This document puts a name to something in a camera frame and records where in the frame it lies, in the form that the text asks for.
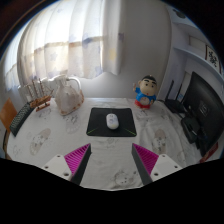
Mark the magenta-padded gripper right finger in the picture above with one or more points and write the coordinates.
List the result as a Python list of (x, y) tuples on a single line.
[(148, 160)]

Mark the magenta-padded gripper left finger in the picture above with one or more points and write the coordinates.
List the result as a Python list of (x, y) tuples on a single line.
[(75, 159)]

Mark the white cartoon-print computer mouse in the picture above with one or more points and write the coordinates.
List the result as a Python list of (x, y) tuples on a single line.
[(112, 121)]

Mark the black mouse pad green lines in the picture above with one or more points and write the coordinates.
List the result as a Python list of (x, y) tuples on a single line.
[(98, 121)]

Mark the white cartoon-print tablecloth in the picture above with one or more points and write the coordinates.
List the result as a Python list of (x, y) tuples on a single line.
[(60, 133)]

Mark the black router with antennas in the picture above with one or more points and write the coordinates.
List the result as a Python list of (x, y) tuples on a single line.
[(175, 106)]

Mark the large white conch shell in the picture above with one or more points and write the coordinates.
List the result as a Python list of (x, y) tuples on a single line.
[(68, 98)]

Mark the wooden model sailing ship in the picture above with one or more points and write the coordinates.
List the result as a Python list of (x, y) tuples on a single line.
[(41, 101)]

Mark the cartoon boy figurine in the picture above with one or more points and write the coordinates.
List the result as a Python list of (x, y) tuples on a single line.
[(145, 93)]

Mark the black computer keyboard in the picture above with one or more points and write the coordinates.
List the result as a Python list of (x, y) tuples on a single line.
[(21, 118)]

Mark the black computer monitor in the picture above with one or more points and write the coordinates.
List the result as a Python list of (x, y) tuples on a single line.
[(206, 106)]

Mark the white radiator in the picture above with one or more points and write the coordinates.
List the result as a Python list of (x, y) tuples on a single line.
[(50, 83)]

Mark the brown wooden chair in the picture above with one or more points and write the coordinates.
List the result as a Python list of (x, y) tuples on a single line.
[(7, 113)]

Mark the white star-print curtain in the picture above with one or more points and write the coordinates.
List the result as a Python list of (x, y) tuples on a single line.
[(66, 40)]

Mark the white wall shelf unit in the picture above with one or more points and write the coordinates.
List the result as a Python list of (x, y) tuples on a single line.
[(196, 55)]

